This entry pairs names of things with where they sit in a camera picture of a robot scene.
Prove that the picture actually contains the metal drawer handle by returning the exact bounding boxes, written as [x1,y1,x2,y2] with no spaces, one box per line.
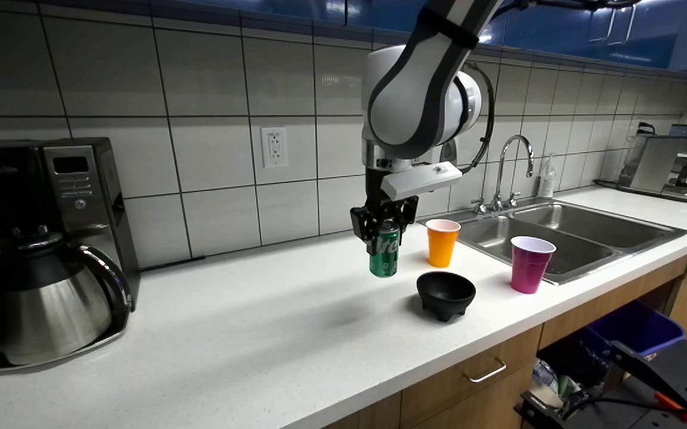
[465,358,509,385]

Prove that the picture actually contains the blue plastic bin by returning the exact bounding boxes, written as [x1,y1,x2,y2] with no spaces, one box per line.
[585,300,687,360]

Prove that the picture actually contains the green soda can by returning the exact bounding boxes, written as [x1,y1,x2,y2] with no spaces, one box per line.
[366,227,403,278]

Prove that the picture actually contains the purple plastic cup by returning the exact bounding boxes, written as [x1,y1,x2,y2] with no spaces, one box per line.
[508,234,557,294]

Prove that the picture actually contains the blue upper cabinets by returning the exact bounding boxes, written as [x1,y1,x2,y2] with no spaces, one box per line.
[41,0,687,79]

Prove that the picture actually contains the steel coffee carafe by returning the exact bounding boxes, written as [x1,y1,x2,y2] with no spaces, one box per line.
[0,235,134,370]

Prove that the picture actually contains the orange plastic cup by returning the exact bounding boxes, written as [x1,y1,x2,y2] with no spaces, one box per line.
[425,217,462,269]

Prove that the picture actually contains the orange handled black tool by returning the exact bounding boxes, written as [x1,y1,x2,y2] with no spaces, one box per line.
[608,341,687,423]

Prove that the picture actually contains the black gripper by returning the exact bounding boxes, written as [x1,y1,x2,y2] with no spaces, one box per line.
[347,163,421,248]

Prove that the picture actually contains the white wall outlet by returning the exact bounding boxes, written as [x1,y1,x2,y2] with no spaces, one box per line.
[260,126,290,172]

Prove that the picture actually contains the clear soap bottle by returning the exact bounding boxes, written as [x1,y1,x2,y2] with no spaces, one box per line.
[533,162,557,199]

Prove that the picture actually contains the black coffee maker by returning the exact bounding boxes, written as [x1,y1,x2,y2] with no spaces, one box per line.
[0,135,142,377]

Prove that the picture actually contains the chrome faucet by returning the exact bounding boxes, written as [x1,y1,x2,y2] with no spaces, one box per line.
[492,132,536,212]

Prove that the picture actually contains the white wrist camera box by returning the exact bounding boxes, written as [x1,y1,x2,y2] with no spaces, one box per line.
[378,160,465,203]

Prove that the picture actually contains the steel espresso machine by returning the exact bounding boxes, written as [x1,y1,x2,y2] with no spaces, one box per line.
[595,119,687,204]

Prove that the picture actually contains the steel double sink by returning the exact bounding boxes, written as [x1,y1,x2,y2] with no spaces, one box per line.
[445,197,687,286]

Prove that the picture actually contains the thin black cable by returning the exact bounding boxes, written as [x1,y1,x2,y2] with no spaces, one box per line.
[563,390,687,422]

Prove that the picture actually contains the chrome cabinet handle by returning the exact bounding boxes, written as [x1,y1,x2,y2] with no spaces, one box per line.
[600,1,624,43]
[622,1,642,47]

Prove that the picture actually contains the wooden lower cabinets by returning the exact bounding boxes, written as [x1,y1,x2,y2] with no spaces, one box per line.
[326,235,687,429]

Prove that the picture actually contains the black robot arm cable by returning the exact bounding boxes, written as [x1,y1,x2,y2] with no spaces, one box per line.
[457,61,499,175]

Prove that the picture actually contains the black bowl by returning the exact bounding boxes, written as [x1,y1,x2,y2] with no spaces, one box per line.
[414,269,478,324]

